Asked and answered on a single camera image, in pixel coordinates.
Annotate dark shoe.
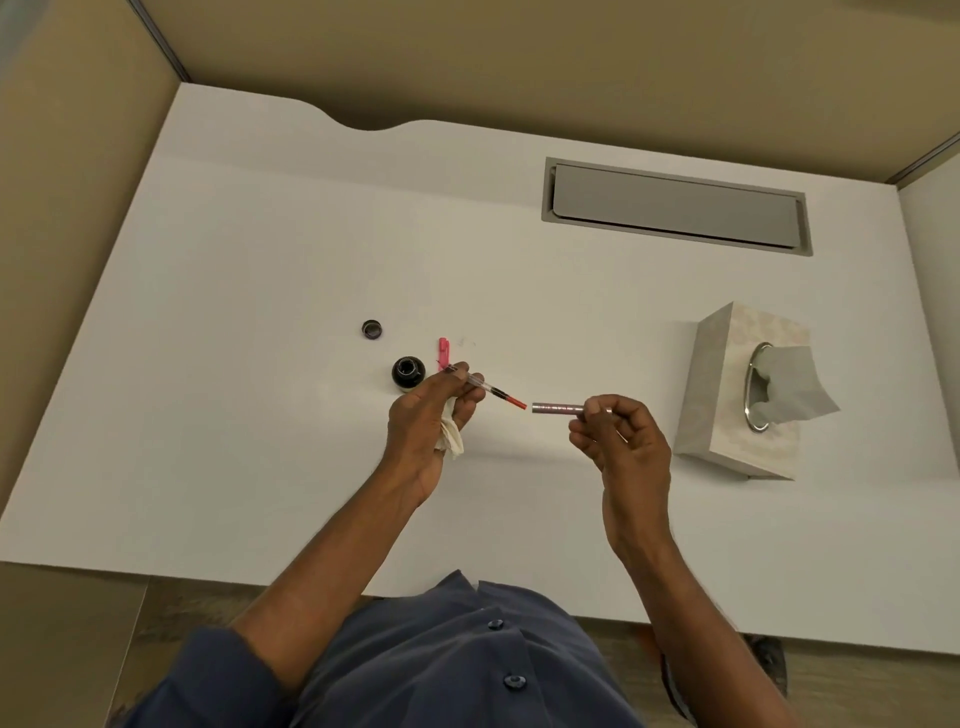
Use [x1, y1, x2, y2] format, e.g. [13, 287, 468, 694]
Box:
[742, 633, 790, 700]

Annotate clear pen refill red tip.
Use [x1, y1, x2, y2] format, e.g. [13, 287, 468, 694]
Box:
[442, 364, 528, 411]

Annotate white tissue piece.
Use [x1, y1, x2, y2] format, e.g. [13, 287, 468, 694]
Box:
[434, 397, 466, 461]

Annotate person's right hand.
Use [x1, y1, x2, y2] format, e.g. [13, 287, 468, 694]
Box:
[567, 394, 675, 564]

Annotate blue button shirt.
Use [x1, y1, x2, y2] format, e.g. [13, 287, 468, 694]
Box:
[111, 569, 648, 728]

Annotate grey desk cable hatch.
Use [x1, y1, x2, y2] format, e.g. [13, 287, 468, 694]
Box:
[541, 156, 815, 258]

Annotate person's left hand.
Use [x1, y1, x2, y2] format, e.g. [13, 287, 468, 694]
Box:
[381, 362, 487, 510]

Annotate person's left forearm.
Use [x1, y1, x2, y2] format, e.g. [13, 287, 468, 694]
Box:
[231, 463, 426, 695]

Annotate grey metal partition strip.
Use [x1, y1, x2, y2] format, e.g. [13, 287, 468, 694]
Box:
[126, 0, 193, 84]
[885, 131, 960, 188]

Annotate beige tissue box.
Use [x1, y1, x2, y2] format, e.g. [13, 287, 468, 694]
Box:
[672, 301, 816, 482]

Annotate white tissue sheet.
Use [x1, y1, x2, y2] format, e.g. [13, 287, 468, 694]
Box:
[749, 344, 842, 429]

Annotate person's right forearm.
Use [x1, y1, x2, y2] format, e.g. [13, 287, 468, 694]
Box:
[609, 523, 801, 728]

